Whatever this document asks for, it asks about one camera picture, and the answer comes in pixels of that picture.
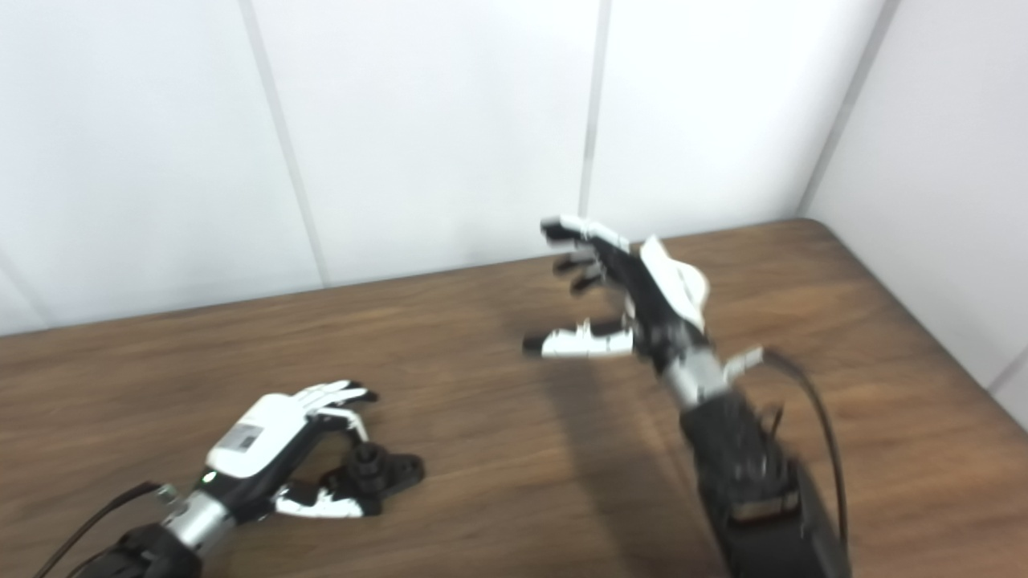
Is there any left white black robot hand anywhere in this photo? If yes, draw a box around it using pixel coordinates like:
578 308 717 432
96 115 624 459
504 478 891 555
201 381 382 521

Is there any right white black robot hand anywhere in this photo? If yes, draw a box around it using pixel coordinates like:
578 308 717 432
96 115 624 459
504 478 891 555
522 215 716 374

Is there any black flanged holder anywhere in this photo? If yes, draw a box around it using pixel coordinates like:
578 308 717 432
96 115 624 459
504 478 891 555
321 443 425 511

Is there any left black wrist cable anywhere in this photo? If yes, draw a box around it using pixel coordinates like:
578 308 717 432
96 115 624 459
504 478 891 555
32 480 176 578

